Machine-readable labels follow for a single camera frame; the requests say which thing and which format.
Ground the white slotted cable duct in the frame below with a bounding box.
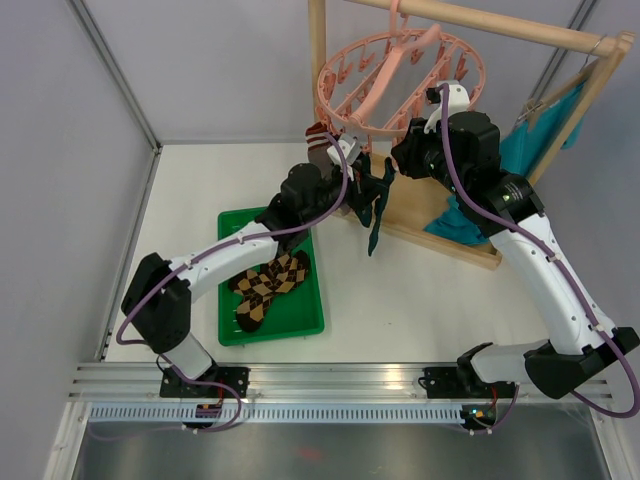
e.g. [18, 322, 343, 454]
[89, 402, 464, 425]

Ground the pink round clip hanger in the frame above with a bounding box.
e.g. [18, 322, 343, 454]
[315, 1, 487, 150]

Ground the dark teal christmas sock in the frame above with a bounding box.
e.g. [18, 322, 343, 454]
[348, 153, 372, 227]

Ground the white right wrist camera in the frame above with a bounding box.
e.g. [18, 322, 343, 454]
[424, 80, 470, 133]

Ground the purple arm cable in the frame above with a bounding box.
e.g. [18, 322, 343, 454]
[432, 83, 640, 419]
[115, 132, 350, 347]

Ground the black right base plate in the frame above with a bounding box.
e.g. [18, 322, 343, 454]
[422, 366, 484, 399]

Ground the teal cloth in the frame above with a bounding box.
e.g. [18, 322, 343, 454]
[424, 82, 585, 246]

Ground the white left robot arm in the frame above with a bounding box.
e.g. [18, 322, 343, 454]
[121, 155, 395, 397]

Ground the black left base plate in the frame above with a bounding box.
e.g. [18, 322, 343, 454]
[159, 366, 250, 399]

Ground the green plastic tray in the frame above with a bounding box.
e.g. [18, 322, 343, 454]
[218, 235, 325, 347]

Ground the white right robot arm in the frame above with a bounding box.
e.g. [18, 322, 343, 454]
[391, 111, 639, 399]

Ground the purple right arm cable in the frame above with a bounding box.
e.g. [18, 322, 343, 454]
[432, 83, 640, 419]

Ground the brown argyle sock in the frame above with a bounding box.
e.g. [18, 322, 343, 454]
[228, 251, 311, 297]
[230, 277, 296, 333]

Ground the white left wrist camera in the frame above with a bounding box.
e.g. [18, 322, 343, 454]
[327, 134, 361, 166]

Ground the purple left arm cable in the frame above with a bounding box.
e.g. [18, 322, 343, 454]
[115, 132, 350, 347]

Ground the aluminium mounting rail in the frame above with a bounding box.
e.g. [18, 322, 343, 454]
[67, 362, 614, 401]

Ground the grey sock red striped cuff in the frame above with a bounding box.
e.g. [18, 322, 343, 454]
[305, 121, 332, 170]

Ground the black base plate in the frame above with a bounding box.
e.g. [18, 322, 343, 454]
[159, 366, 250, 399]
[422, 366, 484, 399]

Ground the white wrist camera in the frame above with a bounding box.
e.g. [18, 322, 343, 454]
[424, 80, 470, 133]
[327, 134, 361, 166]

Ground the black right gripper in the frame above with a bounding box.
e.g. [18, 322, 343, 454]
[393, 115, 469, 197]

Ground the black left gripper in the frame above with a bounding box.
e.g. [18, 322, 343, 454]
[302, 162, 390, 225]

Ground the wooden hanging rack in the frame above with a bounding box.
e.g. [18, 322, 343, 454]
[298, 0, 639, 271]

